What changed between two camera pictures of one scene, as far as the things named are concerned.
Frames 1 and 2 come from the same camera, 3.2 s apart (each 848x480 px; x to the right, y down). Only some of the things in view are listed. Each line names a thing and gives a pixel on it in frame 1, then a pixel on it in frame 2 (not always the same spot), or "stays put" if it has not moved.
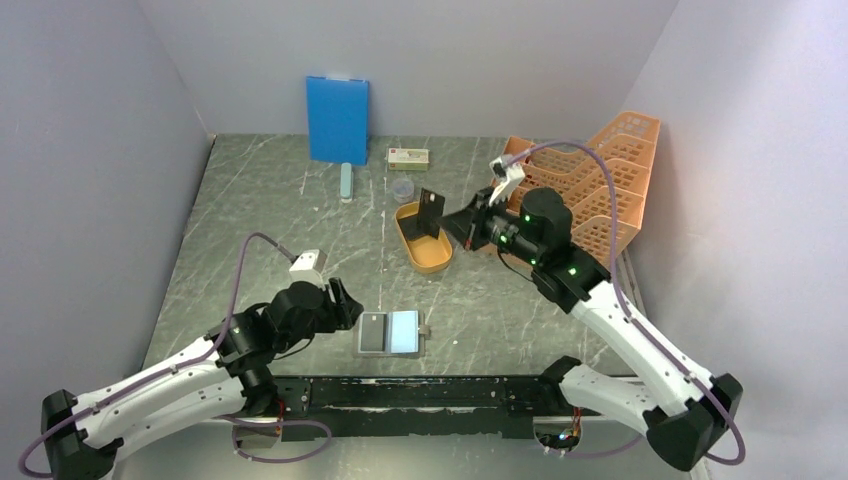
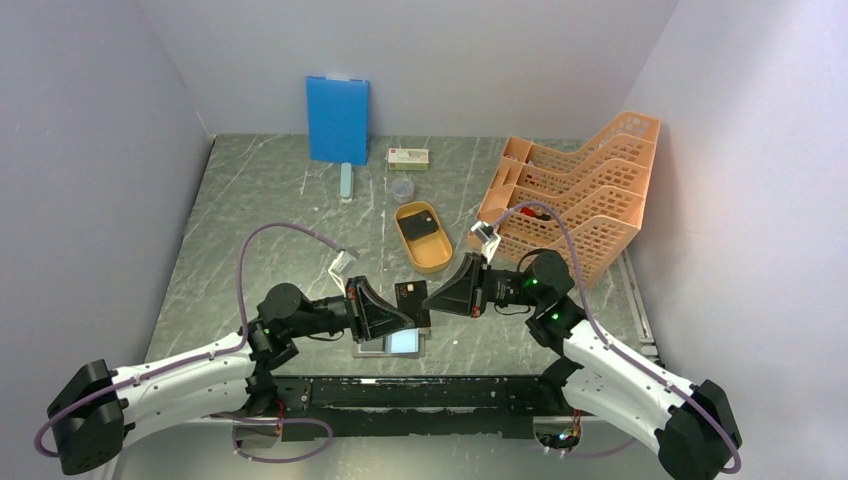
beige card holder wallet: [392, 334] stays put
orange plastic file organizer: [580, 176] stays put
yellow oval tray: [426, 254] stays put
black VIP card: [430, 212] to [410, 297]
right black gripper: [463, 226] to [464, 293]
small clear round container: [403, 190] stays put
